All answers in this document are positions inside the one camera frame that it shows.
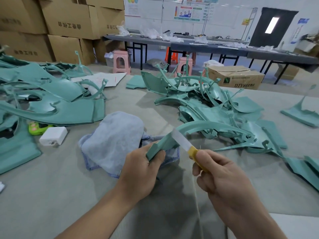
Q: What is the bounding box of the person's right hand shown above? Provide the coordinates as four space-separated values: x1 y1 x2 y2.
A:
192 149 270 229

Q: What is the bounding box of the person's left hand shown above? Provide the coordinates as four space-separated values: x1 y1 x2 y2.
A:
115 143 166 207

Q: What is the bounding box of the grey-blue wiping cloth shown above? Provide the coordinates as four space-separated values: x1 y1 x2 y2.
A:
77 111 180 178

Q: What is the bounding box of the yellow-handled deburring knife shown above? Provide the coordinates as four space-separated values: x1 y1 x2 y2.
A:
171 128 207 172

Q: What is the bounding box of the single green plastic part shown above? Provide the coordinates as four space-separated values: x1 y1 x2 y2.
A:
146 120 256 161

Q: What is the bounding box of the brown cardboard box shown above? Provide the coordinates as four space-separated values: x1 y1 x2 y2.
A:
205 65 265 90

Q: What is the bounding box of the pile of green plastic parts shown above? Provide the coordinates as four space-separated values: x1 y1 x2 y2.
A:
0 45 319 192

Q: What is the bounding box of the stack of brown cardboard boxes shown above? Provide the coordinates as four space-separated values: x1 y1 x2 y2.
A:
0 0 126 65

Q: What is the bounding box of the person's left forearm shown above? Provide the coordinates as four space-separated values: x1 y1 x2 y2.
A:
55 192 138 239

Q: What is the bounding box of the white foam sheet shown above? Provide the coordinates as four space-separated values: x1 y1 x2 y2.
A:
227 213 319 239

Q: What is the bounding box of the white power adapter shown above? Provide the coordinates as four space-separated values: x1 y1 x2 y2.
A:
39 126 68 147

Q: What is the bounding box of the white paper sheet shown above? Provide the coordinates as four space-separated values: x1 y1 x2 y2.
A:
72 72 127 89

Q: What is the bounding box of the green and yellow gadget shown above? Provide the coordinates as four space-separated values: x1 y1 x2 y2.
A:
28 121 53 136

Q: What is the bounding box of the pink plastic stool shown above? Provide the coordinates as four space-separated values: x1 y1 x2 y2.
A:
112 50 132 74
176 57 193 77

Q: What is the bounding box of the orange object under table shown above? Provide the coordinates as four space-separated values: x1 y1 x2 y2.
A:
165 47 178 64

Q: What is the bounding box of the long grey work table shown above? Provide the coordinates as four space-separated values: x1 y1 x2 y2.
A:
104 35 319 84

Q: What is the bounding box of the heap of clear plastic bags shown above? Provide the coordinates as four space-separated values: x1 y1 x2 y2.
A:
117 25 184 43

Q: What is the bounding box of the dark door with window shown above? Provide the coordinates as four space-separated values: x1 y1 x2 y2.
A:
249 7 299 48

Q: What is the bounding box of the colourful wall poster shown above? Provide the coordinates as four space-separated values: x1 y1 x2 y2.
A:
174 4 203 21

